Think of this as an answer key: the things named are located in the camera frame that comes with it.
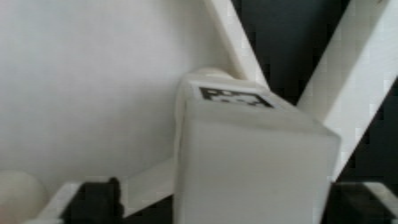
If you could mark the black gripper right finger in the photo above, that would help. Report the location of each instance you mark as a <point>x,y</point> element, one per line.
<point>364,204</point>

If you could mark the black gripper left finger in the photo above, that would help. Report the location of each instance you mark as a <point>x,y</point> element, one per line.
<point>85,204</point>

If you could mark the white table leg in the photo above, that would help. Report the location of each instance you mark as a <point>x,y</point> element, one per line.
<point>257,154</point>

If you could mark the white square tabletop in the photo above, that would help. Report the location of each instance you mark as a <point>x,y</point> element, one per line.
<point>95,57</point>

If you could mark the white U-shaped obstacle wall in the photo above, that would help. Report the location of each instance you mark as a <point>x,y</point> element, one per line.
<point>356,73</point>

